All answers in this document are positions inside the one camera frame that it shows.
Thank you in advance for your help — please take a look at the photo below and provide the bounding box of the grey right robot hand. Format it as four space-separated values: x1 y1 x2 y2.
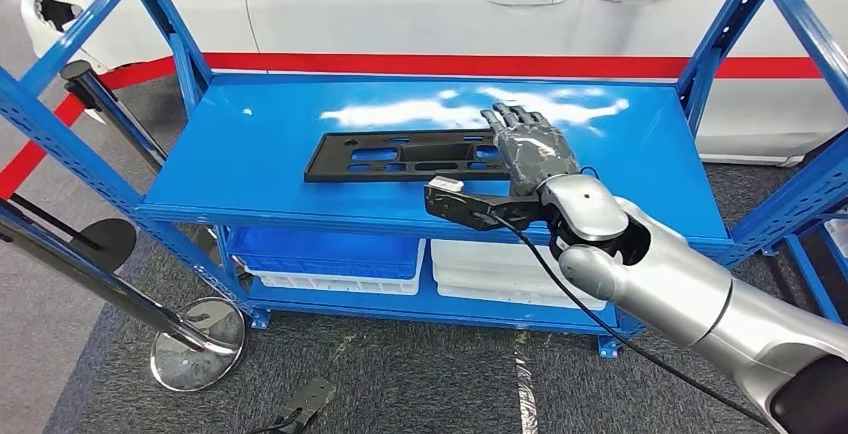
480 102 583 197

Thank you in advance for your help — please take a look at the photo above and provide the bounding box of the long black plastic part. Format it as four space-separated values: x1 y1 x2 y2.
303 128 525 185

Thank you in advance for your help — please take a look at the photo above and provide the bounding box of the blue metal shelf rack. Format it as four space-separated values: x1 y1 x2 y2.
0 0 848 359

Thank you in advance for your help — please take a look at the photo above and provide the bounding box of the red barrier belt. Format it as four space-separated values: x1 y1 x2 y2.
0 51 823 202

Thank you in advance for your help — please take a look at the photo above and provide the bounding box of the white car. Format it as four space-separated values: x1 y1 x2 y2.
19 0 848 169

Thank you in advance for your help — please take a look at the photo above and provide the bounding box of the blue plastic crate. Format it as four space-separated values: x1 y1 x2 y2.
227 226 425 281

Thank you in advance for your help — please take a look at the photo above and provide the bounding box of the clear floor tape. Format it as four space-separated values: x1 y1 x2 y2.
513 331 539 434

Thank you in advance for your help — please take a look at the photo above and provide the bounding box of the white crate under blue crate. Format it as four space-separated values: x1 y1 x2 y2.
241 238 427 297

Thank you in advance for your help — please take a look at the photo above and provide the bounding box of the wrist camera with black bracket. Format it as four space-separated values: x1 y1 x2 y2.
423 177 551 232

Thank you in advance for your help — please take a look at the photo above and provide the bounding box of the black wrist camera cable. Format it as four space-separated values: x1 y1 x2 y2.
486 212 776 429

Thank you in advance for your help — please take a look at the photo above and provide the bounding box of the black bracket at robot's left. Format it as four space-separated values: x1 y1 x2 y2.
248 377 337 434

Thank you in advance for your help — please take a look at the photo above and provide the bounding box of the chrome stanchion post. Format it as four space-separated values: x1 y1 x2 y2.
0 199 248 394
59 59 227 267

